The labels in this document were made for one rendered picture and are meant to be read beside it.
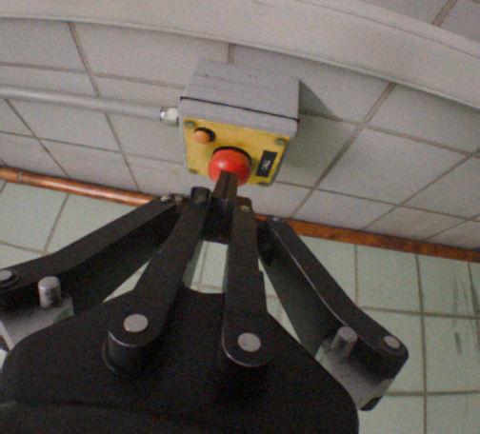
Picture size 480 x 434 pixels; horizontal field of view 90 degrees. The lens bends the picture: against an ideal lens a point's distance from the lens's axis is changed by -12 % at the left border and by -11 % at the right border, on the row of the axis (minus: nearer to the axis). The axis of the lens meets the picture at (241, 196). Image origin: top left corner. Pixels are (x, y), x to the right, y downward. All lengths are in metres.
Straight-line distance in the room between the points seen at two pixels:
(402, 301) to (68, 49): 0.68
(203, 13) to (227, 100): 0.07
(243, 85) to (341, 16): 0.09
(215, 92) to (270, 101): 0.05
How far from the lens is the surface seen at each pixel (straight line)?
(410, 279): 0.67
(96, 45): 0.32
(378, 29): 0.24
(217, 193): 0.16
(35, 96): 0.35
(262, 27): 0.23
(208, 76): 0.26
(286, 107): 0.24
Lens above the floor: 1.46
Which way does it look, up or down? 3 degrees down
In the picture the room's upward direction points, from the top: 80 degrees counter-clockwise
